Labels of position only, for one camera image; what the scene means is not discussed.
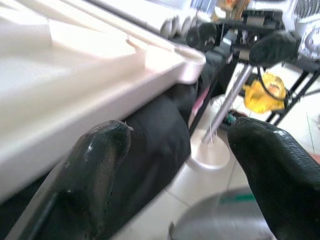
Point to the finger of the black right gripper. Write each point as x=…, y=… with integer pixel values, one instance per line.
x=201, y=37
x=275, y=48

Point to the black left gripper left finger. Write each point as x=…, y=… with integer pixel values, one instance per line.
x=95, y=162

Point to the white standing fan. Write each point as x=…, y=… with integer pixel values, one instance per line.
x=212, y=152

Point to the yellow plastic bag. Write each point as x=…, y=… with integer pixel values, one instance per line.
x=255, y=100

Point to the black metal stand leg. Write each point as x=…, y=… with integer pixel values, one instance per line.
x=301, y=80

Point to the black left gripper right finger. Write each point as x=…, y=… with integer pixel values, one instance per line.
x=280, y=180

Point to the black table cloth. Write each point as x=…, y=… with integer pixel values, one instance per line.
x=155, y=140

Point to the cream plastic table top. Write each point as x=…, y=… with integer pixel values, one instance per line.
x=75, y=75

